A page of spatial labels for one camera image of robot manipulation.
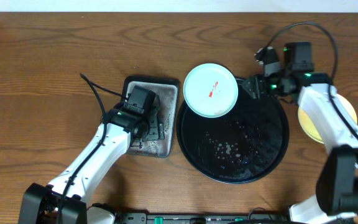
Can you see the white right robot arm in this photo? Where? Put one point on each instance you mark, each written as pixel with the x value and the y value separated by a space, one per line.
pixel 337 187

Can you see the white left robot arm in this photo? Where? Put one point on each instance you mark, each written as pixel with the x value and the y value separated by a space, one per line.
pixel 140 123

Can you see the round black tray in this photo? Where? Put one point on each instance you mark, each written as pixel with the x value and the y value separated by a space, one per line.
pixel 240 147

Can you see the black rectangular soapy water tray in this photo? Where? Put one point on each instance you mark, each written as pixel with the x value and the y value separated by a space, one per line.
pixel 167 90

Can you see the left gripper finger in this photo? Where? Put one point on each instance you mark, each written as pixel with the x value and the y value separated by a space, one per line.
pixel 160 129
pixel 153 132

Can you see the yellow plate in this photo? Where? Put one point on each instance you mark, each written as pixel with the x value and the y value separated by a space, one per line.
pixel 309 128

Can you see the mint green plate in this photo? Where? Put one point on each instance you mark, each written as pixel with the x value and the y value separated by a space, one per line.
pixel 210 90

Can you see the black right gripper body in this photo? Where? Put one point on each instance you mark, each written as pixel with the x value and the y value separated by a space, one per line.
pixel 273 83

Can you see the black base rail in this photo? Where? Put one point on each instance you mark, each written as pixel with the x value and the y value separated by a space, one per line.
pixel 197 218

